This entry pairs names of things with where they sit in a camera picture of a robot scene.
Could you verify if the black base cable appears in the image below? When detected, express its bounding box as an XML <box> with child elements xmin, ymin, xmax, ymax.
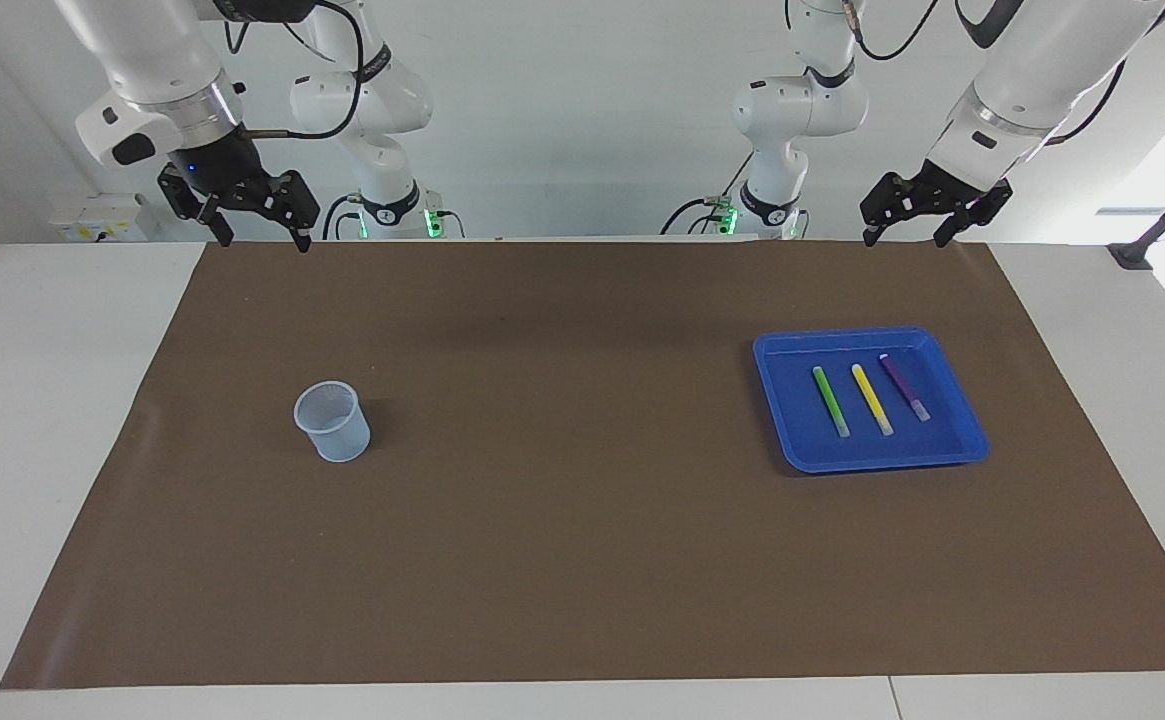
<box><xmin>660</xmin><ymin>150</ymin><xmax>748</xmax><ymax>238</ymax></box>
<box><xmin>322</xmin><ymin>193</ymin><xmax>368</xmax><ymax>241</ymax></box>

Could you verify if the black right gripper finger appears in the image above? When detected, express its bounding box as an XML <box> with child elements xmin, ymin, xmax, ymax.
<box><xmin>158</xmin><ymin>165</ymin><xmax>235</xmax><ymax>248</ymax></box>
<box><xmin>264</xmin><ymin>172</ymin><xmax>323</xmax><ymax>253</ymax></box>

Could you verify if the yellow pen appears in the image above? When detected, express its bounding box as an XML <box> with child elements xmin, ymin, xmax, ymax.
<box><xmin>850</xmin><ymin>364</ymin><xmax>895</xmax><ymax>437</ymax></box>

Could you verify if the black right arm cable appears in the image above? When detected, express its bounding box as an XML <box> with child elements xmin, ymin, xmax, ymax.
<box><xmin>222</xmin><ymin>0</ymin><xmax>368</xmax><ymax>141</ymax></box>

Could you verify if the purple pen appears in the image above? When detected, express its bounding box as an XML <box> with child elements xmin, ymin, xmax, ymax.
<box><xmin>879</xmin><ymin>353</ymin><xmax>932</xmax><ymax>422</ymax></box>

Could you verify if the white wall socket box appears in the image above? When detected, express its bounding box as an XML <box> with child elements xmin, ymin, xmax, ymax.
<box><xmin>49</xmin><ymin>195</ymin><xmax>148</xmax><ymax>243</ymax></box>

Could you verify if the black stand with clamp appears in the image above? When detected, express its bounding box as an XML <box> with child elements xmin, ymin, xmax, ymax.
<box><xmin>1107</xmin><ymin>160</ymin><xmax>1165</xmax><ymax>271</ymax></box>

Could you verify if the blue plastic tray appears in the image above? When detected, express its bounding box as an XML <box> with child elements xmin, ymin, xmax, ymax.
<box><xmin>752</xmin><ymin>326</ymin><xmax>991</xmax><ymax>474</ymax></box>

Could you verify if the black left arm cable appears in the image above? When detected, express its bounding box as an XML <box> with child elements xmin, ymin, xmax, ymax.
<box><xmin>842</xmin><ymin>0</ymin><xmax>1128</xmax><ymax>146</ymax></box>

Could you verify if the brown table mat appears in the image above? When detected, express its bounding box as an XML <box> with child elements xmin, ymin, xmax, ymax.
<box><xmin>0</xmin><ymin>240</ymin><xmax>1165</xmax><ymax>691</ymax></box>

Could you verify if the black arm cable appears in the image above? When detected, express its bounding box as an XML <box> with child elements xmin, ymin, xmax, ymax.
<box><xmin>842</xmin><ymin>0</ymin><xmax>1128</xmax><ymax>146</ymax></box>
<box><xmin>222</xmin><ymin>0</ymin><xmax>368</xmax><ymax>141</ymax></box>

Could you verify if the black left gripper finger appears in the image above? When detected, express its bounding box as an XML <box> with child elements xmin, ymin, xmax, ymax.
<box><xmin>934</xmin><ymin>185</ymin><xmax>1013</xmax><ymax>248</ymax></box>
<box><xmin>862</xmin><ymin>172</ymin><xmax>933</xmax><ymax>247</ymax></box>

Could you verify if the translucent plastic cup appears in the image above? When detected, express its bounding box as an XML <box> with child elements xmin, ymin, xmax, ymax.
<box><xmin>293</xmin><ymin>380</ymin><xmax>372</xmax><ymax>463</ymax></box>

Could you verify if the green pen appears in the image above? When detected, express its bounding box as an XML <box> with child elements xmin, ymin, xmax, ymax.
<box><xmin>812</xmin><ymin>366</ymin><xmax>851</xmax><ymax>439</ymax></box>

